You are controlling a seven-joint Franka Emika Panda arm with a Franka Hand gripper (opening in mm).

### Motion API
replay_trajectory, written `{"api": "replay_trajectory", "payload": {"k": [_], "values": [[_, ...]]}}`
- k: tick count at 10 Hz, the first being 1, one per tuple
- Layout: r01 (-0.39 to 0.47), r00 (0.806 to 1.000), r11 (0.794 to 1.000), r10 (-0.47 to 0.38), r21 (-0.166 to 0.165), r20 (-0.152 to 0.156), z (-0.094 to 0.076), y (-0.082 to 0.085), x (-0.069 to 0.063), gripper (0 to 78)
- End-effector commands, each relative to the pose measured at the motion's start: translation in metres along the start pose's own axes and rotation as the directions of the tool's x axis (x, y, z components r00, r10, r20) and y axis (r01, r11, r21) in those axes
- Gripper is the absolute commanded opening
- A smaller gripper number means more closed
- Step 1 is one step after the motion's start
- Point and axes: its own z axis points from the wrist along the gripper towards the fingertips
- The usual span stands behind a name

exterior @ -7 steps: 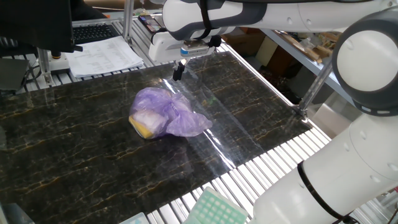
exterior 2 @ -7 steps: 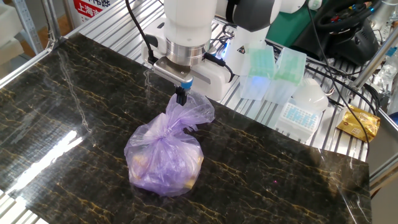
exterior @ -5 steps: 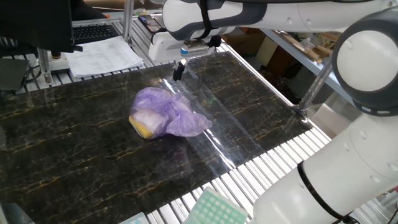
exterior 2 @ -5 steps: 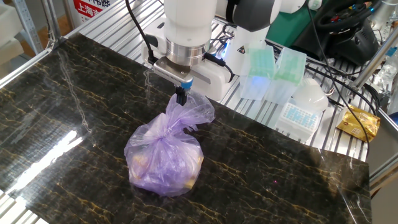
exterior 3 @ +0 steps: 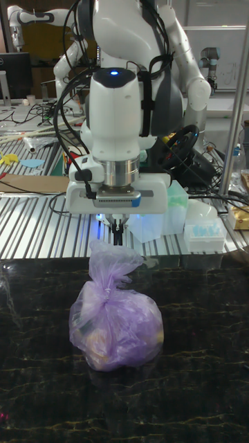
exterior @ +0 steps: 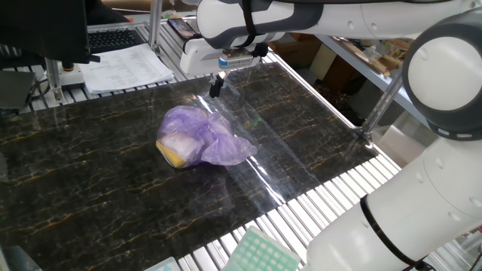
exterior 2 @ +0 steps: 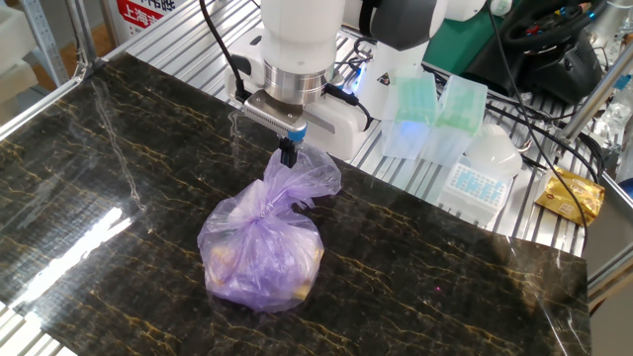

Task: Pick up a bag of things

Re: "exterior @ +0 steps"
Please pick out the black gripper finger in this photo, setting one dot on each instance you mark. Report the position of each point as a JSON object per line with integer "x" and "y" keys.
{"x": 221, "y": 80}
{"x": 214, "y": 90}

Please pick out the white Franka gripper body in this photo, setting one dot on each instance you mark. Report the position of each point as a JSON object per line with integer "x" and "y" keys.
{"x": 196, "y": 60}

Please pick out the purple plastic bag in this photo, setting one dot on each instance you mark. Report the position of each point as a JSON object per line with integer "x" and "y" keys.
{"x": 203, "y": 139}

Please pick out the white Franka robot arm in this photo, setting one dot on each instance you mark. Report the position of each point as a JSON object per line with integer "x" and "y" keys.
{"x": 414, "y": 211}

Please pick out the black smartphone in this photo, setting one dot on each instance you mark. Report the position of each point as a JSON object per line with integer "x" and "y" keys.
{"x": 182, "y": 28}

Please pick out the white paper stack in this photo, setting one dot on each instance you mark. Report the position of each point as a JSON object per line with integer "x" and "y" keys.
{"x": 124, "y": 67}

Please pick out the brown cardboard box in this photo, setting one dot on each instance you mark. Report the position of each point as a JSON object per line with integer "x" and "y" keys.
{"x": 297, "y": 49}

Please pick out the black keyboard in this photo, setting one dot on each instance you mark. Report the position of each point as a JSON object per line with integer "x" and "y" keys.
{"x": 113, "y": 39}

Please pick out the white monitor stand base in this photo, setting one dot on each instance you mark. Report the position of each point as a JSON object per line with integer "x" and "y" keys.
{"x": 71, "y": 77}

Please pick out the grey metal shelf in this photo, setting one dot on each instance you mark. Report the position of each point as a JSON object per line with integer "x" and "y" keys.
{"x": 361, "y": 64}

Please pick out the black marble pattern mat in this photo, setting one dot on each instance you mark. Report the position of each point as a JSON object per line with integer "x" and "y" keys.
{"x": 113, "y": 195}

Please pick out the black monitor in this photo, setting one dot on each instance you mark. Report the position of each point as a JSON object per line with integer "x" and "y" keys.
{"x": 41, "y": 30}

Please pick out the aluminium diagonal brace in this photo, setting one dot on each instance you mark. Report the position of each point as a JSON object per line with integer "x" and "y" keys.
{"x": 380, "y": 105}

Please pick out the green pipette tip box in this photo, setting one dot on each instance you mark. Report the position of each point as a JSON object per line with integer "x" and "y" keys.
{"x": 260, "y": 252}

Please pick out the dark grey flat box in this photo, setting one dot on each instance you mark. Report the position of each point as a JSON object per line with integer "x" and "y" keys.
{"x": 15, "y": 90}

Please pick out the silver blue tipped wrist camera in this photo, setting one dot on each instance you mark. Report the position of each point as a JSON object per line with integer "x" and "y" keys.
{"x": 237, "y": 59}

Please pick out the aluminium frame post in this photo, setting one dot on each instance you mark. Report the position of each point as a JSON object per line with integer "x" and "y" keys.
{"x": 54, "y": 79}
{"x": 155, "y": 22}

